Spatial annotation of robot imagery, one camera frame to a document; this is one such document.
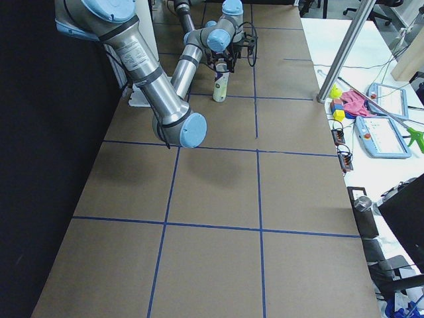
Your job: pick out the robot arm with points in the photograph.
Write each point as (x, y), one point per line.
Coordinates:
(116, 24)
(202, 38)

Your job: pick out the aluminium frame post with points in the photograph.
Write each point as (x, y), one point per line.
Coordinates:
(349, 39)

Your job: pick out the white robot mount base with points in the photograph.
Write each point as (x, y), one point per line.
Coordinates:
(144, 13)

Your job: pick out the orange black connector box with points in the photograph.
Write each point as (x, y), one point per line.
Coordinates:
(338, 136)
(345, 160)

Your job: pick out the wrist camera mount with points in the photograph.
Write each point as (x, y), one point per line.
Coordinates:
(249, 41)

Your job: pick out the spare tennis ball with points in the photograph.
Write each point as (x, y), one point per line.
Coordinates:
(335, 92)

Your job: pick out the clear tennis ball can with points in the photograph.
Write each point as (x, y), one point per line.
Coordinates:
(221, 81)

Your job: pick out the steel cup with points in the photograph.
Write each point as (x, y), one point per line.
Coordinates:
(362, 203)

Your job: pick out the pink cloth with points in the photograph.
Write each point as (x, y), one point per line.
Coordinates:
(354, 104)

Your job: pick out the far teach pendant tablet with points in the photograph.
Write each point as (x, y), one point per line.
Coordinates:
(390, 98)

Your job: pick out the reacher grabber tool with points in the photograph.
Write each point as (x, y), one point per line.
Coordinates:
(415, 136)

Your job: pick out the near teach pendant tablet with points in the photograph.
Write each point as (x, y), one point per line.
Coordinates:
(379, 137)

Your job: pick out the coloured toy blocks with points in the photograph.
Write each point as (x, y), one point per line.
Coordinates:
(337, 109)

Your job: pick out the teach pendant tablet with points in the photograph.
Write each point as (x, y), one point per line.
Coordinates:
(379, 137)
(390, 98)

